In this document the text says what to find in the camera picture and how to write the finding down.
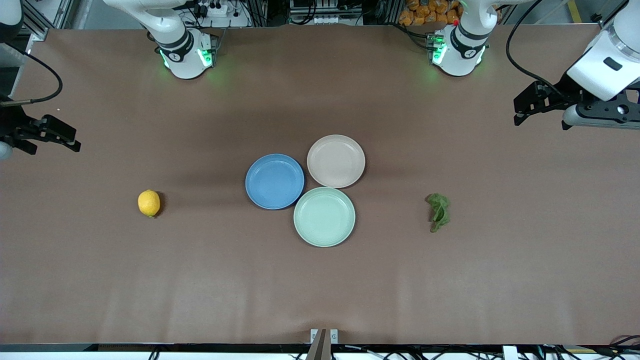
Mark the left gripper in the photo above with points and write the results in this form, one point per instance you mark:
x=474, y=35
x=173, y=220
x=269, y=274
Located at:
x=564, y=93

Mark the yellow lemon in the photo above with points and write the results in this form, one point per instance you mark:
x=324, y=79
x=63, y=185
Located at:
x=149, y=203

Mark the green lettuce leaf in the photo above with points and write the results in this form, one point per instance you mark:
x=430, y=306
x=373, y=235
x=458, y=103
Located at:
x=440, y=210

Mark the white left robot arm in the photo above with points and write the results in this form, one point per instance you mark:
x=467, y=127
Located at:
x=465, y=45

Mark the grey metal bar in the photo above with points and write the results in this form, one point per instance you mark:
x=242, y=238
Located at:
x=12, y=54

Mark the bag of orange fruit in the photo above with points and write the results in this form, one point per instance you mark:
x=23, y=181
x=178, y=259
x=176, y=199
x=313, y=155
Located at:
x=425, y=12

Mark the white power strip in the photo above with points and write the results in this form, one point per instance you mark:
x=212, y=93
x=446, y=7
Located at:
x=217, y=9

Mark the beige plate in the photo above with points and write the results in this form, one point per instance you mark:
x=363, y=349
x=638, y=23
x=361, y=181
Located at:
x=336, y=161

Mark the blue plate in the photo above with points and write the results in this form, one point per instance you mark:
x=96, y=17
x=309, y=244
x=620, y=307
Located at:
x=274, y=181

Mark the pale green plate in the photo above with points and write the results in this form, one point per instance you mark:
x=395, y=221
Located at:
x=324, y=217

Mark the aluminium frame profile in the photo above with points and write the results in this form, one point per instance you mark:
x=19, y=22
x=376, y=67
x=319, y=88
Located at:
x=40, y=22

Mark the metal table edge bracket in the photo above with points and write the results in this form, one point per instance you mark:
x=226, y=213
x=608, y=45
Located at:
x=324, y=342

